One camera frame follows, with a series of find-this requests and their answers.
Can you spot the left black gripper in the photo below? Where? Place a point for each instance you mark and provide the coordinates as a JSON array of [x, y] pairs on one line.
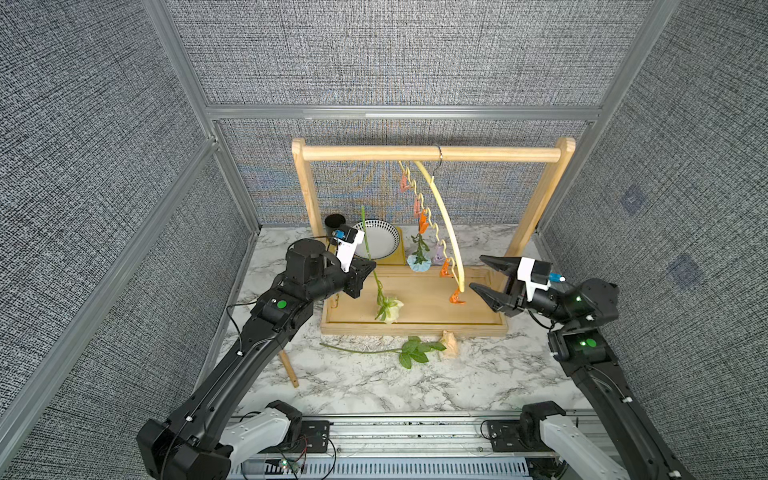
[[355, 277]]

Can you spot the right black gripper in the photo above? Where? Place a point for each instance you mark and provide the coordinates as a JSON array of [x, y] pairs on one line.
[[517, 297]]

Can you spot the yellow wavy clothes hanger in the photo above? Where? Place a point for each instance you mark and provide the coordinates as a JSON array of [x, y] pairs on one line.
[[444, 232]]

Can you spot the cream rose with stem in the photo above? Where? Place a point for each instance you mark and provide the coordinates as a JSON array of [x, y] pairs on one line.
[[388, 307]]

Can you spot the blue flower with stem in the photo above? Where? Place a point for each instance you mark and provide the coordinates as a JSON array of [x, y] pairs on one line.
[[419, 261]]

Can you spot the orange clothespin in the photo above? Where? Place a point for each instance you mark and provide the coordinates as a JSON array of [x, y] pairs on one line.
[[455, 298], [447, 269], [423, 223]]

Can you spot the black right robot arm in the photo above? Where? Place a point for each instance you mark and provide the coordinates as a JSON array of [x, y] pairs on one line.
[[575, 342]]

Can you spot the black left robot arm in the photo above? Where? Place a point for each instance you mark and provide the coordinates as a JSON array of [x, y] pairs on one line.
[[187, 445]]

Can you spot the wooden clothes rack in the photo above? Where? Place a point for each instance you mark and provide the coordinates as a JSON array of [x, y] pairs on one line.
[[420, 294]]

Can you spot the white patterned plate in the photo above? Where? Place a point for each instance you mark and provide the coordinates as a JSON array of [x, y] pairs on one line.
[[381, 239]]

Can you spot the yellow tray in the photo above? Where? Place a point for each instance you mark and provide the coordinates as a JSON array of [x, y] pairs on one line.
[[396, 258]]

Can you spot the orange clothespin bottom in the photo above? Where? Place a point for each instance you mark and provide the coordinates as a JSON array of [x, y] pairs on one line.
[[455, 298]]

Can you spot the black mug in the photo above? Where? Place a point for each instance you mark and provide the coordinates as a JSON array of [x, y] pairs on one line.
[[332, 222]]

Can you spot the purple clothespin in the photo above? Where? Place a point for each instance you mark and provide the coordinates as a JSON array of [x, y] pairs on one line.
[[439, 255]]

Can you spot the peach rose with stem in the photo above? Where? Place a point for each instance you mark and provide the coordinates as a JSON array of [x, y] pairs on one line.
[[413, 351]]

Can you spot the wooden stick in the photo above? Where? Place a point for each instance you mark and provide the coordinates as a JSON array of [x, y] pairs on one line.
[[285, 361]]

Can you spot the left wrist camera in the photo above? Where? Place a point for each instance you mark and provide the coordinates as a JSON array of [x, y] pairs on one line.
[[347, 241]]

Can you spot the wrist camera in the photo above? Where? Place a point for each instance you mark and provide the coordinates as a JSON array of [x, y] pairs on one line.
[[536, 275], [347, 241]]

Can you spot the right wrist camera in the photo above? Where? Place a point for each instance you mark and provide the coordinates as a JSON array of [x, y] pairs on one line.
[[536, 275]]

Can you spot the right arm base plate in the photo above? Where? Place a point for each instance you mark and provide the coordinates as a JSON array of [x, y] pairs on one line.
[[503, 435]]

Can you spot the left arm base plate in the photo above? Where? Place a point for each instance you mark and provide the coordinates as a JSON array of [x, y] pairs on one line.
[[313, 437]]

